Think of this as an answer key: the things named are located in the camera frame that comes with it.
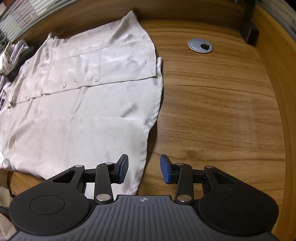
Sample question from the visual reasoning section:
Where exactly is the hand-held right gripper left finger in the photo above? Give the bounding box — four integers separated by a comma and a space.
51, 154, 129, 205

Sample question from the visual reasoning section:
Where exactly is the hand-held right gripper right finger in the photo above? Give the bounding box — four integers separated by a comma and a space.
160, 154, 234, 205

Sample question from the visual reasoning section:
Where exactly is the white button shirt black label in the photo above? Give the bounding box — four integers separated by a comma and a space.
0, 10, 164, 196

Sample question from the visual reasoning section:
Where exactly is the pile of white folded clothes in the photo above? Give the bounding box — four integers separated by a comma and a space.
0, 39, 30, 78

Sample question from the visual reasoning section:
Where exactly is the beige cloth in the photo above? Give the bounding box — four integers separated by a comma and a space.
0, 171, 18, 241

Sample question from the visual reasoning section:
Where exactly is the small black block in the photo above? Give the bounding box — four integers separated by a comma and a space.
240, 22, 259, 45

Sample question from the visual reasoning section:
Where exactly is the long striped glass partition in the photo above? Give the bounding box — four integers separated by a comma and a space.
0, 0, 60, 44

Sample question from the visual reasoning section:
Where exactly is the short striped glass partition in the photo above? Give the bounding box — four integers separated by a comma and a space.
254, 0, 296, 42

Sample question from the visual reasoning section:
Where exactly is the silver desk cable grommet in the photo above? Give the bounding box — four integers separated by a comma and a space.
188, 38, 213, 54

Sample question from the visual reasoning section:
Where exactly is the dark partition post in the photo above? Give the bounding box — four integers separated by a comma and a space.
239, 0, 256, 26

